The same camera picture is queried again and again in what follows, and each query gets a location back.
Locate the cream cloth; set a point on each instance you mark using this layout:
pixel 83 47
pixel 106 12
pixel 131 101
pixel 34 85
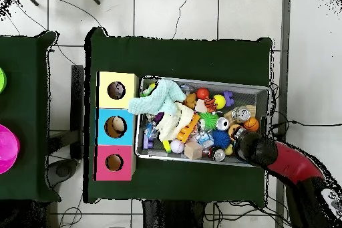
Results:
pixel 173 123

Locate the wooden box with three holes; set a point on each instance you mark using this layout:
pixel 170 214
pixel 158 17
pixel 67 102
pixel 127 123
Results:
pixel 105 131

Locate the pink plastic bowl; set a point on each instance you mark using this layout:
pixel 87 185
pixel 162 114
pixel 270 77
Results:
pixel 8 147

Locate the grey mesh bin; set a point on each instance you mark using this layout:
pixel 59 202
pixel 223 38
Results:
pixel 248 94

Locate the dark green side table cloth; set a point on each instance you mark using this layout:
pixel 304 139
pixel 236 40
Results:
pixel 24 51

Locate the small blue spiky ball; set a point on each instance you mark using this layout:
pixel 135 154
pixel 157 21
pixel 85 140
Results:
pixel 221 139

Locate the green spiky ball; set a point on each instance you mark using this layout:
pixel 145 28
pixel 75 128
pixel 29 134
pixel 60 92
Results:
pixel 209 120

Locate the small red ball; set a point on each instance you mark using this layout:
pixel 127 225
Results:
pixel 202 93

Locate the bright green round object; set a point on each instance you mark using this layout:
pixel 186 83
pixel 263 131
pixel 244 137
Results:
pixel 2 81

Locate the toy foam burger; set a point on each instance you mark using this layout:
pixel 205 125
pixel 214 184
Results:
pixel 233 128

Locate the grey floor base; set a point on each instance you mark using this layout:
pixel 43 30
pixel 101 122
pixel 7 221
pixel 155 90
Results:
pixel 62 170

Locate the black frame between tables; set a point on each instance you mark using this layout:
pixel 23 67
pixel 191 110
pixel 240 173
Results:
pixel 77 110

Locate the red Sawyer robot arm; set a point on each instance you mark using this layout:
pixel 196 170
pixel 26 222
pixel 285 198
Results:
pixel 294 163

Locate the colourful dotted paper wrapper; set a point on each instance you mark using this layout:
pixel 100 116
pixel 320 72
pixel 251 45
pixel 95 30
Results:
pixel 115 89

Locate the crushed silver drink can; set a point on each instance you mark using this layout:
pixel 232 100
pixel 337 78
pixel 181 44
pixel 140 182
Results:
pixel 241 114

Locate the small orange basketball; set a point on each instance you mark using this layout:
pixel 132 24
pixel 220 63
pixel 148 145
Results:
pixel 251 124

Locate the mint green cloth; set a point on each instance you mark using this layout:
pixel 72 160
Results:
pixel 160 99

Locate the yellow ball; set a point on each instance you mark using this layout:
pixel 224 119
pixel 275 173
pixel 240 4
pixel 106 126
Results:
pixel 220 101

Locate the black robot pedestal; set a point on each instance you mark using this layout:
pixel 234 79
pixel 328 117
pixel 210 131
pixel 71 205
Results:
pixel 173 217

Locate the small tiger plush toy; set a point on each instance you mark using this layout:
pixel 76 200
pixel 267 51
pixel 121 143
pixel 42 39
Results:
pixel 211 105

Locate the wooden cube block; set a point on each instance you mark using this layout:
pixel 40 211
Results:
pixel 193 150

